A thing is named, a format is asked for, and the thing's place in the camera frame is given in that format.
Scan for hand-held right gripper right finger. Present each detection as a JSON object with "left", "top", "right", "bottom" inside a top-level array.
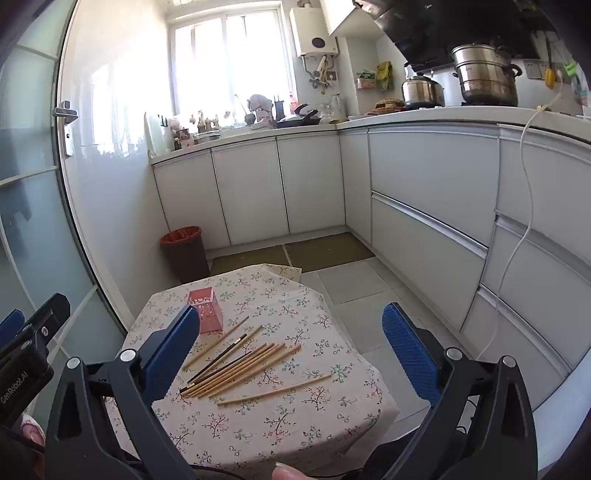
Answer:
[{"left": 365, "top": 303, "right": 539, "bottom": 480}]

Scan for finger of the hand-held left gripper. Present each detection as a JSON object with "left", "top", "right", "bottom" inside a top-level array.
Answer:
[
  {"left": 0, "top": 309, "right": 25, "bottom": 344},
  {"left": 27, "top": 293, "right": 71, "bottom": 344}
]

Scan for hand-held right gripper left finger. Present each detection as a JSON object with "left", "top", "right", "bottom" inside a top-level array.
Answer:
[{"left": 44, "top": 305, "right": 200, "bottom": 480}]

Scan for black chopstick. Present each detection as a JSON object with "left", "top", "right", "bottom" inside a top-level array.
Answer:
[
  {"left": 179, "top": 355, "right": 241, "bottom": 395},
  {"left": 187, "top": 335, "right": 247, "bottom": 385}
]

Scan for pink plastic utensil holder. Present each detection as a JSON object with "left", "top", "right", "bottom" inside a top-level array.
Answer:
[{"left": 188, "top": 287, "right": 225, "bottom": 334}]

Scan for pile of wooden chopsticks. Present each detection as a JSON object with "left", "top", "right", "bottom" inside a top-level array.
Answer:
[{"left": 179, "top": 316, "right": 334, "bottom": 407}]

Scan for person's left hand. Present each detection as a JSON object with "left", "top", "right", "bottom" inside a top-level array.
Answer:
[{"left": 18, "top": 412, "right": 47, "bottom": 448}]

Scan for brown trash bin red bag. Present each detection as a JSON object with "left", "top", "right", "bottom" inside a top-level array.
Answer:
[{"left": 160, "top": 226, "right": 211, "bottom": 285}]

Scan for frosted glass sliding door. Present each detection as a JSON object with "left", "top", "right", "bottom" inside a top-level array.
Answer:
[{"left": 0, "top": 0, "right": 134, "bottom": 370}]

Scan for brown floor mat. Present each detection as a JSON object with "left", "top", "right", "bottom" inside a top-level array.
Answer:
[
  {"left": 208, "top": 244, "right": 291, "bottom": 278},
  {"left": 283, "top": 232, "right": 376, "bottom": 273}
]

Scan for floral tablecloth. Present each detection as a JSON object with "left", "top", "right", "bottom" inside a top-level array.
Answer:
[{"left": 104, "top": 263, "right": 400, "bottom": 478}]

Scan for white base cabinet with drawers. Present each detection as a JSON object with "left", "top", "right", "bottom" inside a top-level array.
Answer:
[{"left": 339, "top": 122, "right": 591, "bottom": 416}]

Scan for white base cabinet with doors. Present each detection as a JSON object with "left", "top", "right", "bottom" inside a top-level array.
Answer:
[{"left": 152, "top": 128, "right": 347, "bottom": 252}]

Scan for white cutting board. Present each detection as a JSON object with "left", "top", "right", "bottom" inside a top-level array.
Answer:
[{"left": 144, "top": 112, "right": 160, "bottom": 158}]

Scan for white kitchen countertop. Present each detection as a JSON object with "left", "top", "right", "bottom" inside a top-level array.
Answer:
[{"left": 150, "top": 105, "right": 591, "bottom": 163}]

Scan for grey cloth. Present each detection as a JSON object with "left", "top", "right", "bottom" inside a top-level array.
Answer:
[{"left": 248, "top": 94, "right": 273, "bottom": 125}]

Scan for black frying pan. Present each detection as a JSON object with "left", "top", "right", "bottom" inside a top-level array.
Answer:
[{"left": 276, "top": 104, "right": 321, "bottom": 129}]

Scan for steel kettle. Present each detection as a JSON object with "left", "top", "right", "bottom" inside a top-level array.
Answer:
[{"left": 401, "top": 65, "right": 446, "bottom": 109}]

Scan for steel steamer pot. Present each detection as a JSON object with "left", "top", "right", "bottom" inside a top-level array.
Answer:
[{"left": 451, "top": 44, "right": 523, "bottom": 107}]

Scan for water heater pipes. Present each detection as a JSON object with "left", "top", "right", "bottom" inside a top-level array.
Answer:
[{"left": 302, "top": 55, "right": 338, "bottom": 96}]

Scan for kitchen window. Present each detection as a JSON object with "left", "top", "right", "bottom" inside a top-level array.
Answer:
[{"left": 168, "top": 9, "right": 296, "bottom": 121}]

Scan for black range hood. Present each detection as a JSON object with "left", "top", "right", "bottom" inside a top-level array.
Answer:
[{"left": 353, "top": 0, "right": 561, "bottom": 70}]

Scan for white water heater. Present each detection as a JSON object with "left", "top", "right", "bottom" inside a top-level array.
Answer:
[{"left": 290, "top": 0, "right": 340, "bottom": 58}]

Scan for silver door handle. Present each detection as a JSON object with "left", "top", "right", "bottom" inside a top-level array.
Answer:
[{"left": 53, "top": 100, "right": 78, "bottom": 158}]

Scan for white cable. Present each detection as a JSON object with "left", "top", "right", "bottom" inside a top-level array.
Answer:
[{"left": 475, "top": 90, "right": 564, "bottom": 363}]

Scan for white wall cabinet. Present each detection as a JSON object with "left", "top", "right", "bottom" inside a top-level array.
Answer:
[{"left": 321, "top": 0, "right": 384, "bottom": 38}]

